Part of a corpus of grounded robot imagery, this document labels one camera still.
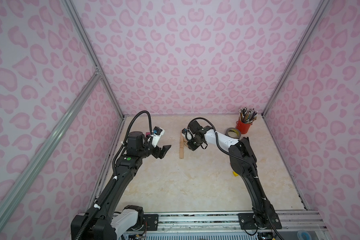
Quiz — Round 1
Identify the long natural wood block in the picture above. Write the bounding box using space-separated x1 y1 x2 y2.
179 148 184 159

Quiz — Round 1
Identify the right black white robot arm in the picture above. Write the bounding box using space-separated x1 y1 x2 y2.
182 118 282 230

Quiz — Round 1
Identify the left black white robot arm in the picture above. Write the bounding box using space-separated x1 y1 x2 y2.
71 127 171 240

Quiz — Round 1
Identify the red pencil cup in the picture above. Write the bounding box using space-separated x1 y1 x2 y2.
236 120 252 135

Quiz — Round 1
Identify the bundle of coloured pencils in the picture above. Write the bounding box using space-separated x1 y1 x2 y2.
239 107 258 124

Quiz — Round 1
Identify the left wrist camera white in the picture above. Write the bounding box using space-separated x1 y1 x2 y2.
150 126 165 148

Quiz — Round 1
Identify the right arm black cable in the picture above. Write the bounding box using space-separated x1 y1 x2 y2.
187 117 286 240

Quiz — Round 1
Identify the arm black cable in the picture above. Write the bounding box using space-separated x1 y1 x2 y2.
187 117 286 240
73 110 154 240

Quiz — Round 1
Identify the grey duct tape roll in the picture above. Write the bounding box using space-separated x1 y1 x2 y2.
225 128 242 140

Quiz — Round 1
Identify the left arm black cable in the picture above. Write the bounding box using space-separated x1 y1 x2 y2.
73 110 154 240

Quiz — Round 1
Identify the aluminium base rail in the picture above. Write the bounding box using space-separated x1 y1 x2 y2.
68 209 328 240

